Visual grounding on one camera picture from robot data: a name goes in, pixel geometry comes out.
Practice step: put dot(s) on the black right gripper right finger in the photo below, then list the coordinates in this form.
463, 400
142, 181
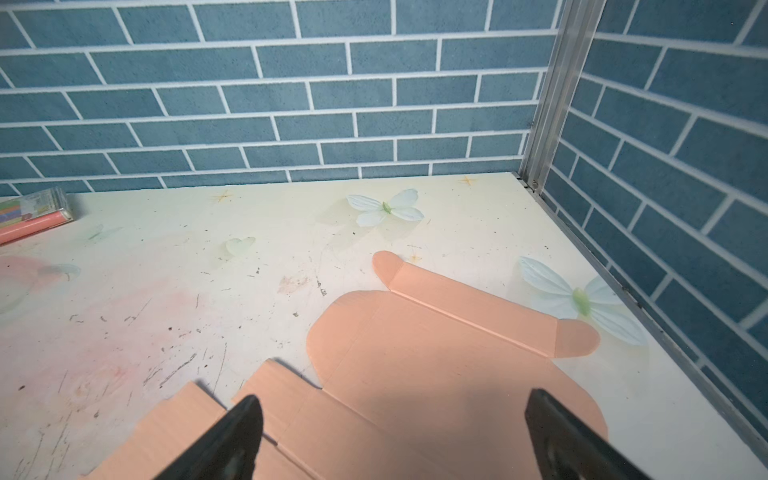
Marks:
566, 448

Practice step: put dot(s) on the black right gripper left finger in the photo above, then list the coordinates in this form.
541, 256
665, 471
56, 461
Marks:
228, 450

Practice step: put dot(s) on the pink flat cardboard box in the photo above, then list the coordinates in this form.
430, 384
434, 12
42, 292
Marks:
427, 378

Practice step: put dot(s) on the coloured marker pack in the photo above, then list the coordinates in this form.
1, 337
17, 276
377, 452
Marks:
30, 214

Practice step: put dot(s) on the aluminium corner post right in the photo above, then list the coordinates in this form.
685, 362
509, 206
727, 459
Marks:
577, 26

